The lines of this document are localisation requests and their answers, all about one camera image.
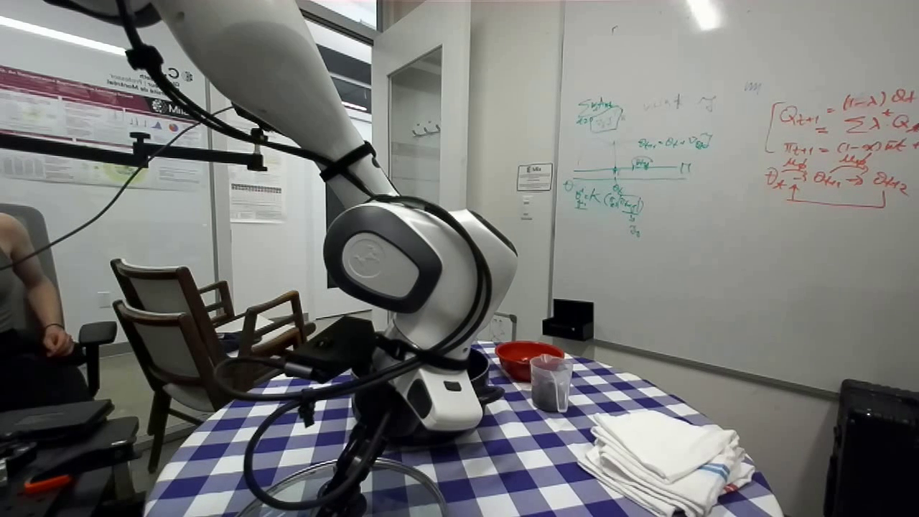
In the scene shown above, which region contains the wooden armchair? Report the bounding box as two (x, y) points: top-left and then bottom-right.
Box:
(111, 296), (289, 473)
(108, 254), (318, 359)

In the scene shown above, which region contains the black camera boom rod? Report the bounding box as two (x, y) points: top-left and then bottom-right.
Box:
(0, 129), (269, 174)

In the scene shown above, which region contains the small black box device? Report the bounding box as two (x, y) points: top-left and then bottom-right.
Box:
(541, 296), (597, 343)

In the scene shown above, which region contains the red bowl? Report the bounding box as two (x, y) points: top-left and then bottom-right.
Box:
(493, 339), (568, 385)

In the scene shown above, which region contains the whiteboard with writing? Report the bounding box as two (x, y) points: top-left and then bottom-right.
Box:
(555, 0), (919, 397)

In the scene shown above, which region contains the large black equipment case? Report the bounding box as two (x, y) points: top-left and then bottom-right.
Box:
(825, 375), (919, 517)

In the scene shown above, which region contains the bystander hand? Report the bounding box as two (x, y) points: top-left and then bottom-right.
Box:
(41, 323), (74, 359)

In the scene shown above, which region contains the person in grey tank top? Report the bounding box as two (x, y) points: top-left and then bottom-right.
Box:
(0, 208), (61, 412)

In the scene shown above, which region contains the round glass pot lid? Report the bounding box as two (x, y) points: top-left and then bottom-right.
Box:
(238, 455), (449, 517)

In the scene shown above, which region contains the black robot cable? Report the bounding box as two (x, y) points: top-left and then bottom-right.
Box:
(111, 17), (500, 513)

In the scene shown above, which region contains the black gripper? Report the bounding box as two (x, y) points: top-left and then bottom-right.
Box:
(317, 368), (424, 507)

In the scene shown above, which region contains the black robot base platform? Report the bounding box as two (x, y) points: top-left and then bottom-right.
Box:
(0, 397), (140, 517)

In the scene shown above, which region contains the black orange bar clamp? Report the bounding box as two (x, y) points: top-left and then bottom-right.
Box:
(18, 470), (77, 499)

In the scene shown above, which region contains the blue white checked tablecloth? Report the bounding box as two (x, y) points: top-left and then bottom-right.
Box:
(140, 342), (786, 517)

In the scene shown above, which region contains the bare forearm of bystander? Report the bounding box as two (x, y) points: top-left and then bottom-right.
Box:
(2, 211), (65, 335)

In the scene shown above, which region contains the wall poster red header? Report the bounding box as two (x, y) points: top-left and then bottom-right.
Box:
(0, 61), (217, 194)

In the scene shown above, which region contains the folded white towel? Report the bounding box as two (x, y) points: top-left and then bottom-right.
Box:
(578, 407), (757, 517)

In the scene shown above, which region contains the small white wall sign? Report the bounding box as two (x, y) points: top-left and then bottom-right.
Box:
(513, 161), (556, 194)

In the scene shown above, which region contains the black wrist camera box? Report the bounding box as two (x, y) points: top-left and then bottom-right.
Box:
(282, 313), (381, 385)

